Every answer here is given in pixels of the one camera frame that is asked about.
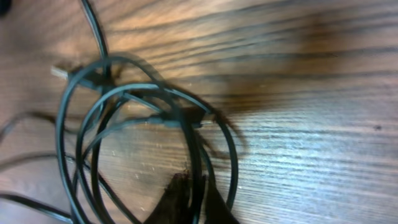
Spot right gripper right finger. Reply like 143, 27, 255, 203
202, 175, 239, 224

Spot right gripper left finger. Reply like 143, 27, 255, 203
144, 173, 190, 224

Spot thin black usb cable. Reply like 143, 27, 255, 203
0, 55, 239, 224

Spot thick black usb-c cable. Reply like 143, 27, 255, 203
49, 0, 218, 224

